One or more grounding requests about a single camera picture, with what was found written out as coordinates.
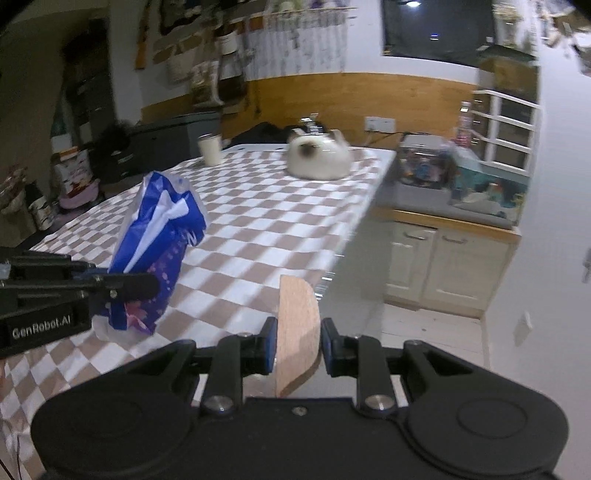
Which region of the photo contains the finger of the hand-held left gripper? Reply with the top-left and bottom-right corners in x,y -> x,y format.
69,272 -> 161,304
0,247 -> 96,278

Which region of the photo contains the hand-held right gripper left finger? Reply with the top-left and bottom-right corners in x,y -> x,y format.
124,318 -> 278,416

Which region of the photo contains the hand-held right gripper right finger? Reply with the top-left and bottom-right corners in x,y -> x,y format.
321,318 -> 481,418

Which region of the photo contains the blue and white plastic bag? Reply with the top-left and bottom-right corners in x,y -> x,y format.
91,172 -> 208,343

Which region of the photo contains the brown checkered tablecloth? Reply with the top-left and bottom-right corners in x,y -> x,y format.
0,145 -> 398,462

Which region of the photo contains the cream kitchen cabinet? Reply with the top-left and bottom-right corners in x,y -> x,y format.
373,207 -> 522,320

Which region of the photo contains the grey storage box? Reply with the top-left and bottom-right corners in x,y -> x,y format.
128,112 -> 221,172

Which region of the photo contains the white cup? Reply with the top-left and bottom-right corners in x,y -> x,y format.
198,134 -> 223,166

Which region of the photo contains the cat-shaped ceramic bowl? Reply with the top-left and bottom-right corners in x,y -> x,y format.
286,128 -> 355,182

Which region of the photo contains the clear plastic container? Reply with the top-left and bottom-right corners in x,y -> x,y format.
397,135 -> 452,188

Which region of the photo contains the beige hanging bag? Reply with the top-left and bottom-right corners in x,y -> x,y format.
191,59 -> 221,108

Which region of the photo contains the teal-rimmed glass tank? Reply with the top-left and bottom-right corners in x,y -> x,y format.
449,148 -> 530,223

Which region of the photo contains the black and white hanging bag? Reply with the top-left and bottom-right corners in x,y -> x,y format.
216,25 -> 249,112

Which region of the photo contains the pink drink bottle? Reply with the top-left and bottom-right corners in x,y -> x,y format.
456,102 -> 474,145

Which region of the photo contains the white drawer organizer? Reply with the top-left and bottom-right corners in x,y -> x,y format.
470,89 -> 542,171

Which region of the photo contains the glass fish tank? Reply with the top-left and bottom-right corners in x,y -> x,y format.
478,45 -> 542,104

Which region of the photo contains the dark window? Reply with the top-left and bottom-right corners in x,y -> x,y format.
381,0 -> 498,68

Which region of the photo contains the white wall outlet plate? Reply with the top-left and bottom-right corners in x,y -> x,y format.
514,312 -> 533,348

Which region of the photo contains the white macrame wall hanging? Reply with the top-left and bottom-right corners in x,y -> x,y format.
248,6 -> 348,75

